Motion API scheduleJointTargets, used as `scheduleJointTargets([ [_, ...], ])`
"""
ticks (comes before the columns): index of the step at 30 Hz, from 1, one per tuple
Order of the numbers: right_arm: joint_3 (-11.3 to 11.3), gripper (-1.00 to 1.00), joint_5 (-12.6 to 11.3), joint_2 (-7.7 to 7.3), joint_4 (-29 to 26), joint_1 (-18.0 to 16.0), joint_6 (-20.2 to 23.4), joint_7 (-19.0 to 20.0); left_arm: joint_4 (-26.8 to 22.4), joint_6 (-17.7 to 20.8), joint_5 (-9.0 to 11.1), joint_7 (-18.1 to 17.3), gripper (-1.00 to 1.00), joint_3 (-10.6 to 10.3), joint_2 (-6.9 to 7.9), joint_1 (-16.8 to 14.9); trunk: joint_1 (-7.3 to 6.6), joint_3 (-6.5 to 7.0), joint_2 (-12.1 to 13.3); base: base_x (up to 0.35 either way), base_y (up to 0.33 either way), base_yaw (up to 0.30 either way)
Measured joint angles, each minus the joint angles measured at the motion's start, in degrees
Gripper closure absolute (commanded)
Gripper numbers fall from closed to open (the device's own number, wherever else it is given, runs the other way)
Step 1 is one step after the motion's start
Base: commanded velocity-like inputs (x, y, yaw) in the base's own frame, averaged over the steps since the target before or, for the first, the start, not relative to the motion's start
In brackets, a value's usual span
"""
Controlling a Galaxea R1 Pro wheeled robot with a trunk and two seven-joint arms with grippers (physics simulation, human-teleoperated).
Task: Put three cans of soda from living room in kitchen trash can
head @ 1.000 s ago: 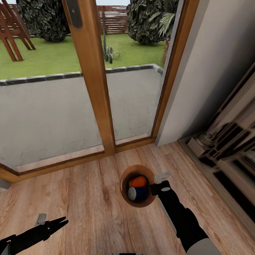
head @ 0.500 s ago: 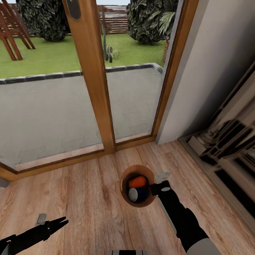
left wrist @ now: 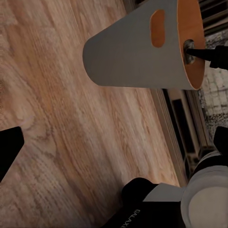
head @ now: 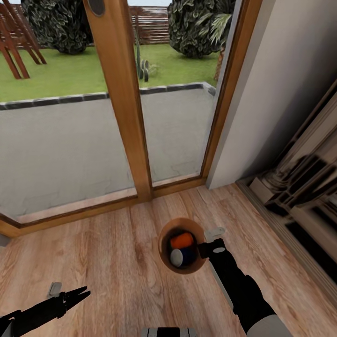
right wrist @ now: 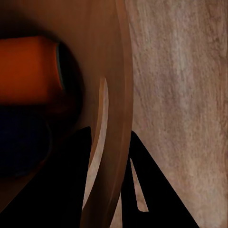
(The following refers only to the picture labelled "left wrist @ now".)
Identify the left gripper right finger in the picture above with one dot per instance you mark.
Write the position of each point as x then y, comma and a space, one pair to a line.
221, 141

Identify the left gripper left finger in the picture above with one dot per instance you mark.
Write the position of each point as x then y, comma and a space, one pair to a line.
11, 142

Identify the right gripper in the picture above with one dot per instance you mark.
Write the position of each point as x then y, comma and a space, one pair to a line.
218, 58

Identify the trash can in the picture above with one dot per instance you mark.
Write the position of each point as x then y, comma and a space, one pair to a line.
144, 49

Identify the wood fireplace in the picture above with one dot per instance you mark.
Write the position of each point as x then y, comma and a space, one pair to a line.
189, 118

